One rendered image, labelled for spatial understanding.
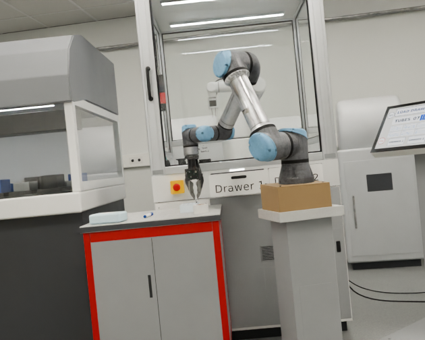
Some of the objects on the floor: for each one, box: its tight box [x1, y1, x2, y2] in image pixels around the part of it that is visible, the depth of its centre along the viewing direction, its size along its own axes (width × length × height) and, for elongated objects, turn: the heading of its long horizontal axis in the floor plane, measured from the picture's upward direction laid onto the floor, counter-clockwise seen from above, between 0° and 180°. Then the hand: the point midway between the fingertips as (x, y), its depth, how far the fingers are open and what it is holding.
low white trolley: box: [80, 204, 232, 340], centre depth 266 cm, size 58×62×76 cm
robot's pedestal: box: [258, 204, 345, 340], centre depth 230 cm, size 30×30×76 cm
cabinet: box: [154, 186, 353, 340], centre depth 343 cm, size 95×103×80 cm
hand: (195, 195), depth 270 cm, fingers closed, pressing on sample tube
